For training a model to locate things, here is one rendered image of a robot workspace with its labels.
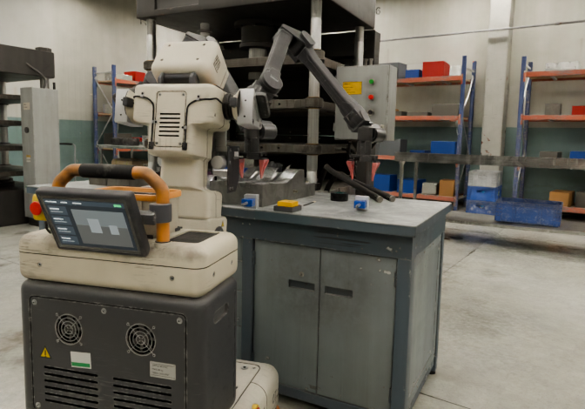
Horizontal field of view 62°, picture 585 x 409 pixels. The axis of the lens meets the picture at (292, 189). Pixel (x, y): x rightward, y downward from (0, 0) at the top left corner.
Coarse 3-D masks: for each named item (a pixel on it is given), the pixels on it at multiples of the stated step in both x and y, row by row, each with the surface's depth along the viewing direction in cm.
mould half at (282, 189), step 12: (252, 168) 228; (276, 168) 224; (216, 180) 204; (252, 180) 215; (264, 180) 214; (276, 180) 213; (288, 180) 211; (300, 180) 221; (240, 192) 196; (252, 192) 193; (264, 192) 192; (276, 192) 201; (288, 192) 211; (300, 192) 222; (312, 192) 233; (240, 204) 197; (264, 204) 193
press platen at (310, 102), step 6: (276, 102) 276; (282, 102) 275; (288, 102) 273; (294, 102) 271; (300, 102) 264; (306, 102) 258; (312, 102) 256; (318, 102) 257; (324, 102) 281; (270, 108) 279; (276, 108) 277; (282, 108) 275; (288, 108) 273; (294, 108) 272; (300, 108) 270; (306, 108) 261; (312, 108) 258; (318, 108) 259; (324, 108) 282; (330, 108) 290
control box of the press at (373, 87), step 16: (384, 64) 253; (352, 80) 261; (368, 80) 257; (384, 80) 253; (352, 96) 262; (368, 96) 256; (384, 96) 253; (336, 112) 267; (368, 112) 257; (384, 112) 254; (336, 128) 267; (384, 128) 255; (368, 176) 271
